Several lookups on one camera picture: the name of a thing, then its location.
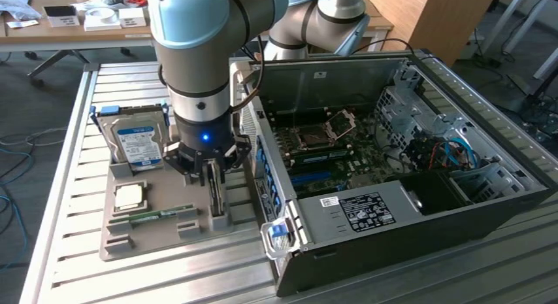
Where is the blue wire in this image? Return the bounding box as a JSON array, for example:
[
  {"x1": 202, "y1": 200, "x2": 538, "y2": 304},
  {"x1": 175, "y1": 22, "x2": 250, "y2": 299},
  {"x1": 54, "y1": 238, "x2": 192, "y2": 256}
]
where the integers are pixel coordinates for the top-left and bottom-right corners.
[{"x1": 435, "y1": 137, "x2": 481, "y2": 171}]

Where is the hard disk with blue caddy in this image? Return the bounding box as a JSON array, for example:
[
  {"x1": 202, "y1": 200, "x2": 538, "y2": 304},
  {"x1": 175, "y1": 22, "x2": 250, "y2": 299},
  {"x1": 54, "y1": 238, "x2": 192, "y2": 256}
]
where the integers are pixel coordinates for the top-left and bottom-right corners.
[{"x1": 90, "y1": 101, "x2": 171, "y2": 173}]

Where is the plain white box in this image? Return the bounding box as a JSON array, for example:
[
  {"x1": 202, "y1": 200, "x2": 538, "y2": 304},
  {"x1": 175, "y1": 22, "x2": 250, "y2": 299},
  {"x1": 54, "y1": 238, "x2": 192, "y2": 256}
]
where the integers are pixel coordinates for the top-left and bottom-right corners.
[{"x1": 118, "y1": 7, "x2": 147, "y2": 29}]

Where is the clear plastic bag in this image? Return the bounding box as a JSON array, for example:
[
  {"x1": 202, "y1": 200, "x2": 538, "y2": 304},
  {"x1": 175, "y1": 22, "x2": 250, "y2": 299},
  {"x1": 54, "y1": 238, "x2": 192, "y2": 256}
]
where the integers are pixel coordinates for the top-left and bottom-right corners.
[{"x1": 0, "y1": 0, "x2": 44, "y2": 20}]

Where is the white table leg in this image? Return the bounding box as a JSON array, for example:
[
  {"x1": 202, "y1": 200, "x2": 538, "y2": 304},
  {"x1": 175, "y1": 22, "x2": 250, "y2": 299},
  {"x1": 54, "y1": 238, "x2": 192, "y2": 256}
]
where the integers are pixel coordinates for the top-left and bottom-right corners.
[{"x1": 487, "y1": 0, "x2": 554, "y2": 55}]

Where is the grey parts rack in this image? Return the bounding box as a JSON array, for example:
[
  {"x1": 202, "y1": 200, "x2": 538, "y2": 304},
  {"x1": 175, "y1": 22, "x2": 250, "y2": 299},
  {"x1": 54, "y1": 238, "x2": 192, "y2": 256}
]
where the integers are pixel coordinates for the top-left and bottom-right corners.
[{"x1": 99, "y1": 153, "x2": 237, "y2": 262}]

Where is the RAM stick with white label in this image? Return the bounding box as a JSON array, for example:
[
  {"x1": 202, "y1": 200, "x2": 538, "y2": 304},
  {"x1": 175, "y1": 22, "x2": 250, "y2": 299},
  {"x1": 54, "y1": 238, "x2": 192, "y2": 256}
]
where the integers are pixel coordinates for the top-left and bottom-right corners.
[{"x1": 295, "y1": 149, "x2": 353, "y2": 166}]

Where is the wooden desk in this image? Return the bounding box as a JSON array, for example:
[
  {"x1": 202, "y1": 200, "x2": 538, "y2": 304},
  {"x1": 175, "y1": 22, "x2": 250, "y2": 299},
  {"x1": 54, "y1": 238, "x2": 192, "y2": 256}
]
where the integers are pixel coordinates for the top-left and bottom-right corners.
[{"x1": 0, "y1": 0, "x2": 394, "y2": 53}]

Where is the green motherboard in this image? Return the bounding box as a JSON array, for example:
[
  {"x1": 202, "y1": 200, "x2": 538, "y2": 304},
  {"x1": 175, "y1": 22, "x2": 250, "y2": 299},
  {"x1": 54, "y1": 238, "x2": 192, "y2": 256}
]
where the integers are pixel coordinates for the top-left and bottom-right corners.
[{"x1": 270, "y1": 110, "x2": 419, "y2": 200}]

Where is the silver CPU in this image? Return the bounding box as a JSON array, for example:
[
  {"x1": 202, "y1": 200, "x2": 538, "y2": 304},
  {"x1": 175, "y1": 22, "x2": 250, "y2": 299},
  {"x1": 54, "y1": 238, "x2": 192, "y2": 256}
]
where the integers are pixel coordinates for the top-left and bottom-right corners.
[{"x1": 114, "y1": 184, "x2": 147, "y2": 211}]

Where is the white tape roll on box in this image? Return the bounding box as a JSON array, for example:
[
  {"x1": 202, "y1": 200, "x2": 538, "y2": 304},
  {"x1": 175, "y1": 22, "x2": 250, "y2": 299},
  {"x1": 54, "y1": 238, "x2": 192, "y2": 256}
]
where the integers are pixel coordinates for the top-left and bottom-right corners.
[{"x1": 82, "y1": 8, "x2": 122, "y2": 32}]

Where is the green RAM stick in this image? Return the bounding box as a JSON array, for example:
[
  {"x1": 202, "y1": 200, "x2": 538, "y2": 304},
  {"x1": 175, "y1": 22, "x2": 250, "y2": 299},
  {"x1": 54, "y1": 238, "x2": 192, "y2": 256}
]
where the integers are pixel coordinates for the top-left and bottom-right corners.
[{"x1": 108, "y1": 204, "x2": 195, "y2": 224}]

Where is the CPU socket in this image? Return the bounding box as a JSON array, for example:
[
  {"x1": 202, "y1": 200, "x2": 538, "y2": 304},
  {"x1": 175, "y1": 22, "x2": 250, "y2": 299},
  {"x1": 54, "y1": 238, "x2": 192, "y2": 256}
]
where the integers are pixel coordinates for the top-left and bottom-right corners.
[{"x1": 291, "y1": 126, "x2": 337, "y2": 151}]

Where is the blue floor cable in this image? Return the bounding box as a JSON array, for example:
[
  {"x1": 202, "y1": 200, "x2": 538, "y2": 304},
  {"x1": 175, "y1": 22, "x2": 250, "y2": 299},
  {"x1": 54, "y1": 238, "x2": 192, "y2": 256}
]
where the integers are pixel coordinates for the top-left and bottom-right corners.
[{"x1": 0, "y1": 146, "x2": 34, "y2": 272}]

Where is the grey floor cable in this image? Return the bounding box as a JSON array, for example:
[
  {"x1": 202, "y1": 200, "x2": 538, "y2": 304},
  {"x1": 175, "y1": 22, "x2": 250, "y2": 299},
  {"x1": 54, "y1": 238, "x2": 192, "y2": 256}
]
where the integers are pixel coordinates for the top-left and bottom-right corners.
[{"x1": 0, "y1": 127, "x2": 67, "y2": 148}]

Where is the grey disk bay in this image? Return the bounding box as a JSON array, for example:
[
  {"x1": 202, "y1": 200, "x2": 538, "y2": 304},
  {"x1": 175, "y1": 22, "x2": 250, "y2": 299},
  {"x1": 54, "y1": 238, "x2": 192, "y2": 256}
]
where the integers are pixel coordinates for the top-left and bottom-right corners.
[{"x1": 449, "y1": 162, "x2": 526, "y2": 204}]

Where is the blue expansion slot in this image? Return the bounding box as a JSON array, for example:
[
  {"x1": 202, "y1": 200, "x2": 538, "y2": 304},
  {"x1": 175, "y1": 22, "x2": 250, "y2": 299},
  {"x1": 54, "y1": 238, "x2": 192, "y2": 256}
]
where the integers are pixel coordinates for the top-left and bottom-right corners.
[{"x1": 290, "y1": 171, "x2": 331, "y2": 187}]

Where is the white box with black top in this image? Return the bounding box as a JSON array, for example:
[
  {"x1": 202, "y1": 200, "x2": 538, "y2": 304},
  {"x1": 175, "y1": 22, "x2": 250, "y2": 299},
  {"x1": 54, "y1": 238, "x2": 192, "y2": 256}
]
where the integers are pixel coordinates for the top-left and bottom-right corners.
[{"x1": 43, "y1": 5, "x2": 82, "y2": 27}]

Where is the blue case latch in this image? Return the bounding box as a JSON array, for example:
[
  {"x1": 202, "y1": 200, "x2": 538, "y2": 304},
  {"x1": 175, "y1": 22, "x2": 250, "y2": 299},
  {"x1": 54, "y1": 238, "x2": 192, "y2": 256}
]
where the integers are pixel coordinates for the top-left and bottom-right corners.
[{"x1": 270, "y1": 224, "x2": 293, "y2": 241}]

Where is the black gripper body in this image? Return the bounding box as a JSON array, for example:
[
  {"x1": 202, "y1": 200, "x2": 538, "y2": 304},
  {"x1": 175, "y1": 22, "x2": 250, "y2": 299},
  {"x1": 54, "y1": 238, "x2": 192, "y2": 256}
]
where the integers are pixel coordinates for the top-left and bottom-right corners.
[{"x1": 174, "y1": 112, "x2": 239, "y2": 160}]

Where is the black open PC case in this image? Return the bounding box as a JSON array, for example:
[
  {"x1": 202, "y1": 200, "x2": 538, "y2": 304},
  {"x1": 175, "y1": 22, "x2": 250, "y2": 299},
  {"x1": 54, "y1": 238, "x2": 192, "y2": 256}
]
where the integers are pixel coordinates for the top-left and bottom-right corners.
[{"x1": 230, "y1": 48, "x2": 558, "y2": 298}]

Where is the grey power supply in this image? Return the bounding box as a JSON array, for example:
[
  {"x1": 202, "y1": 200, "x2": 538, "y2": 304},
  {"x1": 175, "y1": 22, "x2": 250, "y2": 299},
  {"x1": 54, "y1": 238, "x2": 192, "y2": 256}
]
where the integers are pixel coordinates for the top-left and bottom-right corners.
[{"x1": 298, "y1": 181, "x2": 422, "y2": 245}]

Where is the metal drive cage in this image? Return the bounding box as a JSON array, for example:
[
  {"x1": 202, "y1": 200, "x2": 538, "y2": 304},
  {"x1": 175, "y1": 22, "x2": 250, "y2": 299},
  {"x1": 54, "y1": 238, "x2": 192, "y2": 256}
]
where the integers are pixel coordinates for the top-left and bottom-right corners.
[{"x1": 374, "y1": 57, "x2": 474, "y2": 148}]

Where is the green graphics card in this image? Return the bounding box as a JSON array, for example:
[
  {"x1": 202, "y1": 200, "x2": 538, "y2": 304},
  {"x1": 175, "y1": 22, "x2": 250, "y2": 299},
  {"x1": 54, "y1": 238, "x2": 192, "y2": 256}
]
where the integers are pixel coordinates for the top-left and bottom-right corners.
[{"x1": 204, "y1": 158, "x2": 230, "y2": 217}]

